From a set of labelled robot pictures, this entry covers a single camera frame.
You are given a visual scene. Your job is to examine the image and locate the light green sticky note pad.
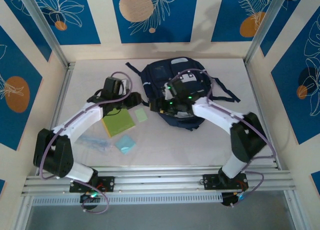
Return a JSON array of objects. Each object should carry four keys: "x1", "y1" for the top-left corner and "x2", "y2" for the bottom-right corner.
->
[{"x1": 134, "y1": 107, "x2": 149, "y2": 124}]

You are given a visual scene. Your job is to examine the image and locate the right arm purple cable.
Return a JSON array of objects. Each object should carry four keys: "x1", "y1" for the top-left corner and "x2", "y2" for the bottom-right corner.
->
[{"x1": 169, "y1": 68, "x2": 278, "y2": 207}]

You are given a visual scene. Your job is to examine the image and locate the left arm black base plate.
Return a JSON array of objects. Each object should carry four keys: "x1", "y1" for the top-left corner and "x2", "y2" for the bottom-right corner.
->
[{"x1": 69, "y1": 176, "x2": 116, "y2": 194}]

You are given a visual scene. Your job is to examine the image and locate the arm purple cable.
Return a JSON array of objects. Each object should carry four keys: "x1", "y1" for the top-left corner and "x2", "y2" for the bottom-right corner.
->
[
  {"x1": 39, "y1": 71, "x2": 132, "y2": 214},
  {"x1": 169, "y1": 68, "x2": 278, "y2": 207}
]

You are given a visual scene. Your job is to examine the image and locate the clear plastic bag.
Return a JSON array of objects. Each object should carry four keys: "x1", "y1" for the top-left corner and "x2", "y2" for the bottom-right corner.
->
[{"x1": 74, "y1": 132, "x2": 112, "y2": 155}]

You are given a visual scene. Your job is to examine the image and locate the aluminium mounting rail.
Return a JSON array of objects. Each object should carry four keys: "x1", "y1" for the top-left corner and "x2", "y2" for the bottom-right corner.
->
[{"x1": 21, "y1": 165, "x2": 296, "y2": 197}]

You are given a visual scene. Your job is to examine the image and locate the navy blue backpack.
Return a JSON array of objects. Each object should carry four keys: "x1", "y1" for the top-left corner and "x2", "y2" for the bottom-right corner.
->
[{"x1": 124, "y1": 56, "x2": 241, "y2": 132}]

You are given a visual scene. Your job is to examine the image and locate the aluminium frame post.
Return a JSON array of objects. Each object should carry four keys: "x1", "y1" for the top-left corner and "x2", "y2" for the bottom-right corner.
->
[
  {"x1": 18, "y1": 0, "x2": 76, "y2": 69},
  {"x1": 243, "y1": 0, "x2": 292, "y2": 66}
]

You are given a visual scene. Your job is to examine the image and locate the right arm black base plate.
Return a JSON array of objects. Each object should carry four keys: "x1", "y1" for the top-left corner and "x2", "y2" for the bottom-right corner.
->
[{"x1": 202, "y1": 173, "x2": 250, "y2": 191}]

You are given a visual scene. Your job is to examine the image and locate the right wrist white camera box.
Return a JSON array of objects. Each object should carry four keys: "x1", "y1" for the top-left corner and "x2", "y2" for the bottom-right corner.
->
[{"x1": 163, "y1": 83, "x2": 173, "y2": 100}]

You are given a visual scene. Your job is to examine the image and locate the slotted grey cable duct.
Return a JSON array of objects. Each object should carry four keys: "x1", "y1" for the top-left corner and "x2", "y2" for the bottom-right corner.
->
[{"x1": 32, "y1": 192, "x2": 224, "y2": 207}]

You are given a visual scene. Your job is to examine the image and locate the green notebook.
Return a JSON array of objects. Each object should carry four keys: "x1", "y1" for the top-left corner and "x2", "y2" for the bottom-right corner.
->
[{"x1": 101, "y1": 109, "x2": 137, "y2": 139}]

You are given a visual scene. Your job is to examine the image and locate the light blue paper pad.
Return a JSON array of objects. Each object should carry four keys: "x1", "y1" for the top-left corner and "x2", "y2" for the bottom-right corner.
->
[{"x1": 114, "y1": 134, "x2": 137, "y2": 155}]

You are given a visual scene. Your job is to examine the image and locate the aluminium side rail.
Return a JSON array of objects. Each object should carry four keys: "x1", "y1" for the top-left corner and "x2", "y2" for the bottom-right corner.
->
[
  {"x1": 36, "y1": 61, "x2": 76, "y2": 176},
  {"x1": 243, "y1": 61, "x2": 283, "y2": 170}
]

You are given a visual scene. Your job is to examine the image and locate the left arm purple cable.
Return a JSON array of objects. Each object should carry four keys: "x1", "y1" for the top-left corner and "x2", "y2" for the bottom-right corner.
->
[{"x1": 39, "y1": 71, "x2": 132, "y2": 214}]

